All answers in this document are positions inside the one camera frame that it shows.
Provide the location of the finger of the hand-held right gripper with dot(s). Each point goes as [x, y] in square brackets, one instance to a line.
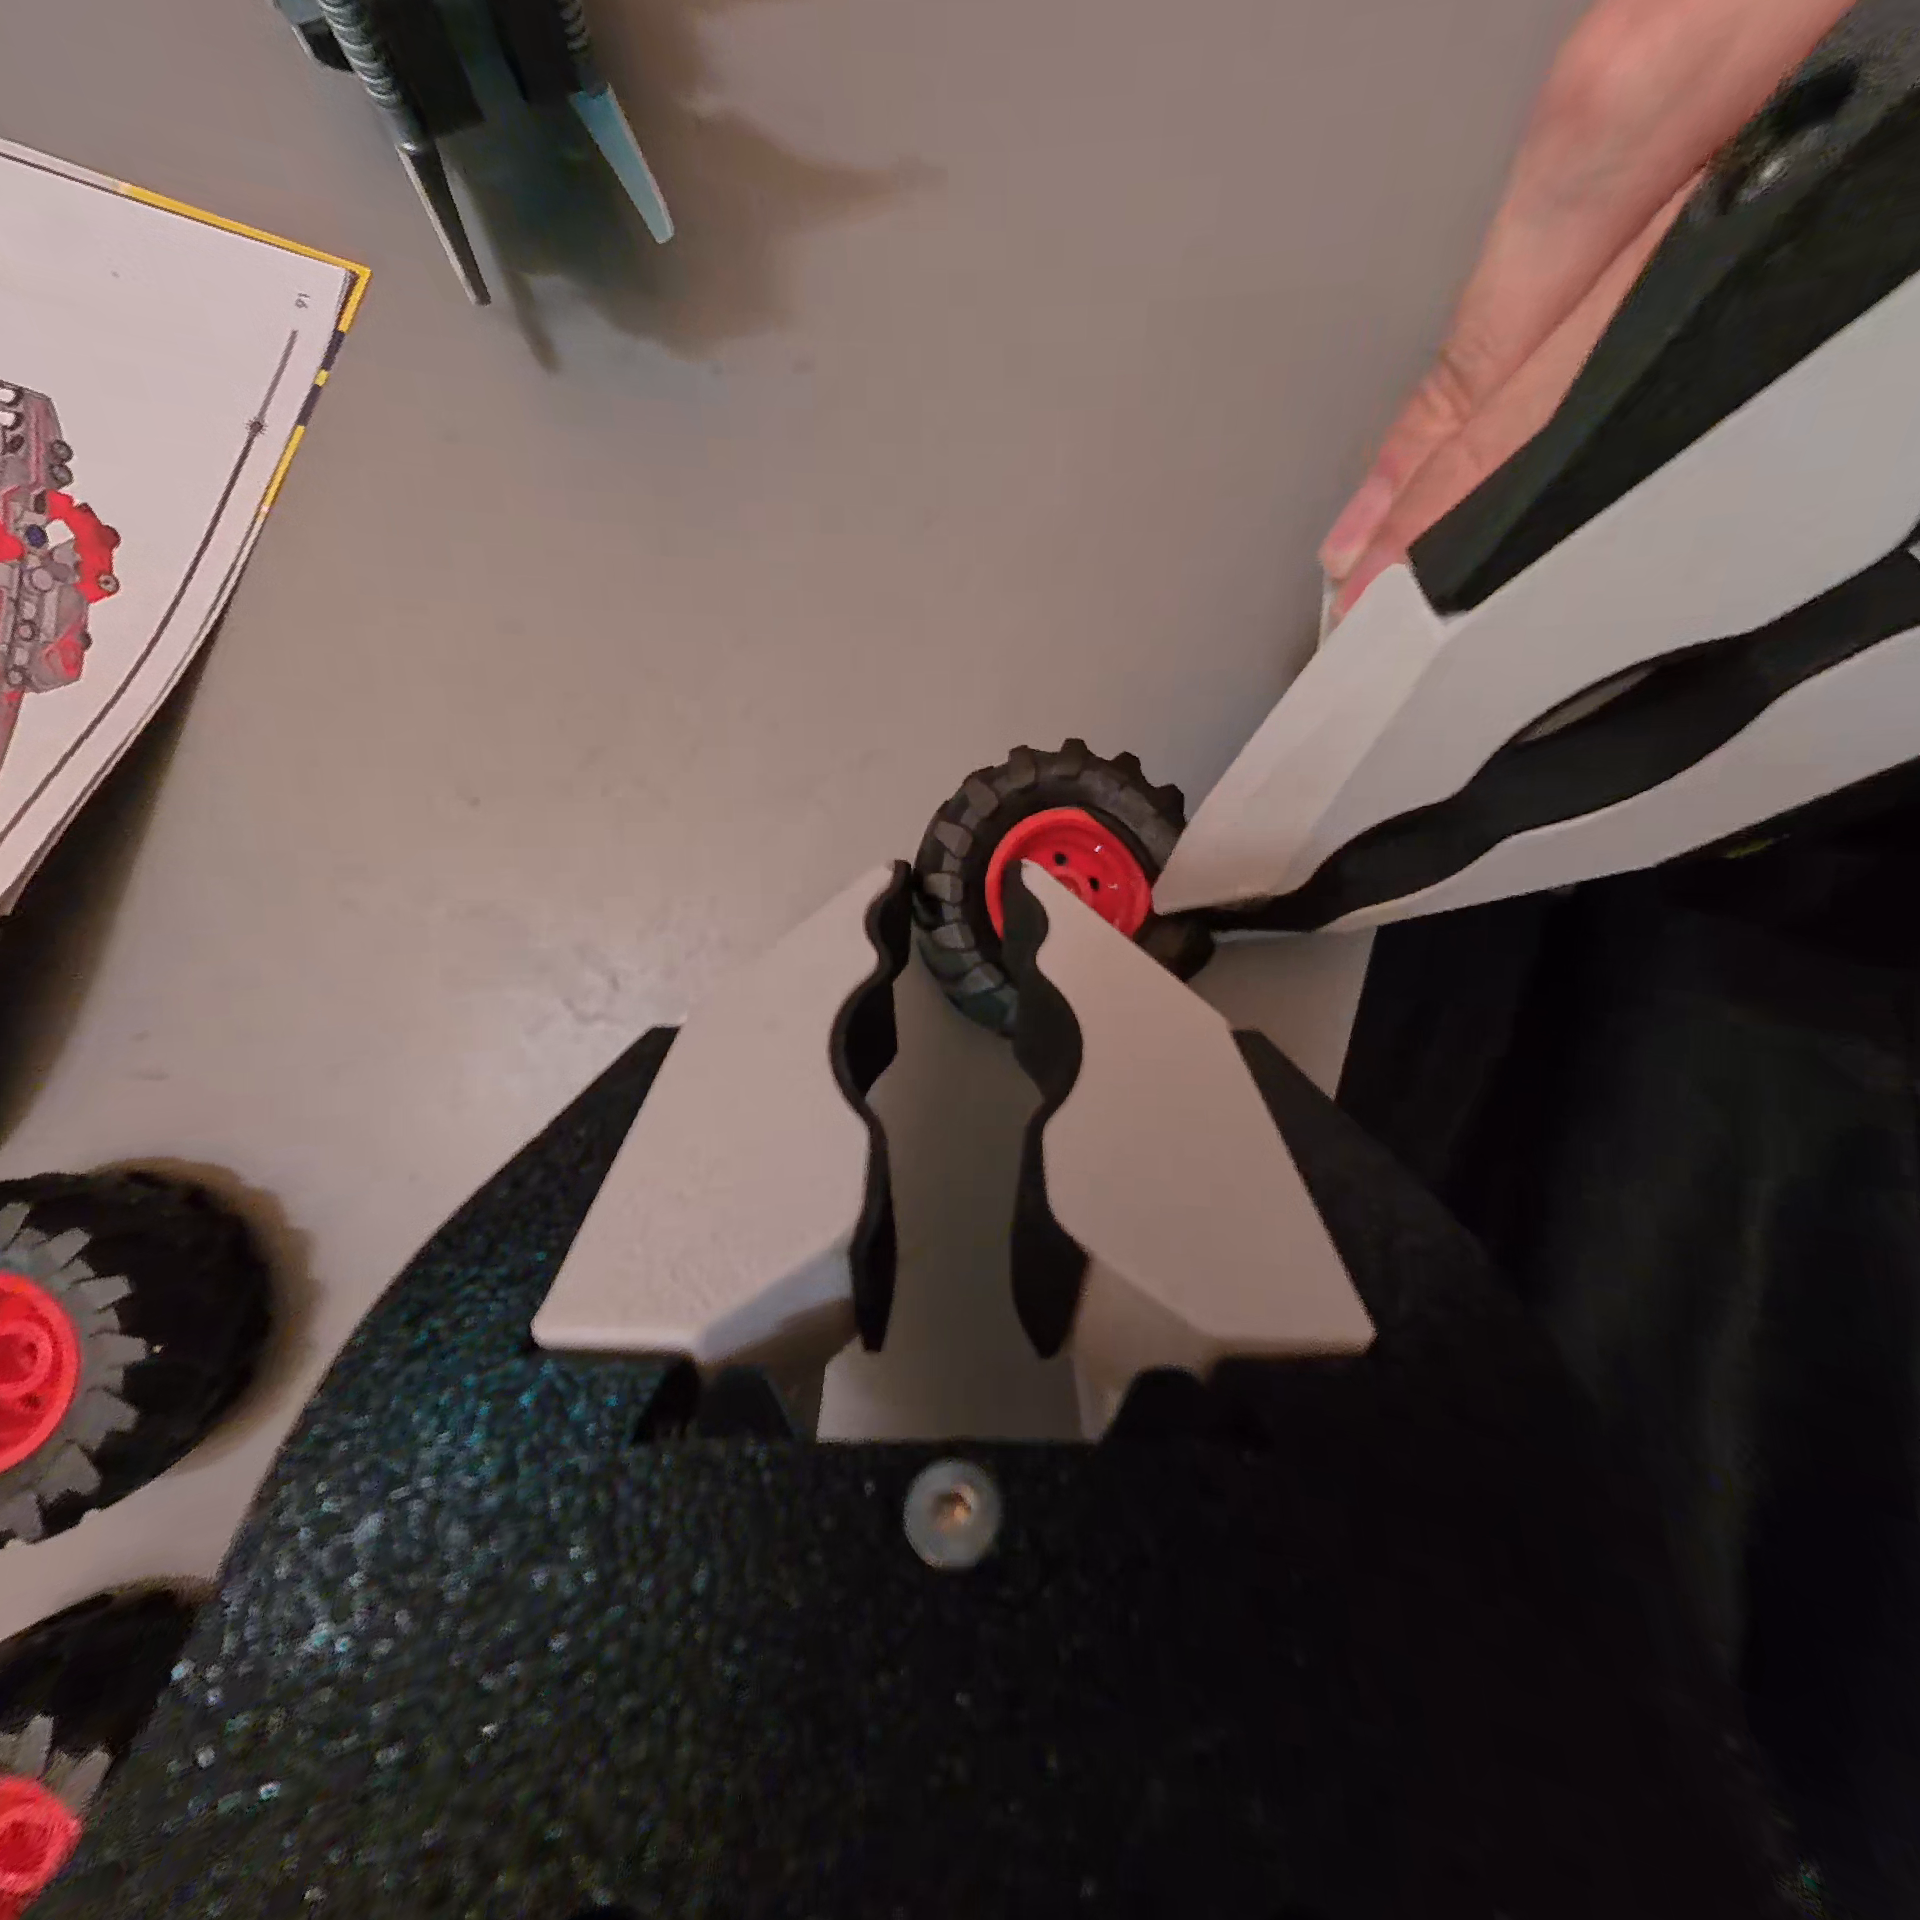
[1575, 599]
[1770, 765]

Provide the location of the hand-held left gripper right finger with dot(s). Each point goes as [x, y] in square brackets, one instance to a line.
[1184, 1201]

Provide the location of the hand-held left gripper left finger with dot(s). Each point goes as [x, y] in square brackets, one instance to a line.
[705, 1201]

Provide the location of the small red wheel rim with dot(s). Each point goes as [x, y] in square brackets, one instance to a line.
[1079, 855]

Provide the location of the small black rubber tyre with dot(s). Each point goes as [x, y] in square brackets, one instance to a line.
[961, 839]

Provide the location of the grey desk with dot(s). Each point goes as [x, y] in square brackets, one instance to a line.
[902, 524]

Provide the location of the person's right hand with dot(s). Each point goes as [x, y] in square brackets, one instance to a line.
[1545, 270]

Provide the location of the person's dark clothing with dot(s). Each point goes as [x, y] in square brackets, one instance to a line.
[1725, 1201]

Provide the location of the large black red toy wheel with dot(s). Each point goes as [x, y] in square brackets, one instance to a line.
[77, 1665]
[182, 1291]

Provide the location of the white instruction booklet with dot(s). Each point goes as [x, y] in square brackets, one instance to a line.
[149, 377]

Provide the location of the grey red toy truck chassis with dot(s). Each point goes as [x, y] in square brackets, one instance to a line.
[434, 77]

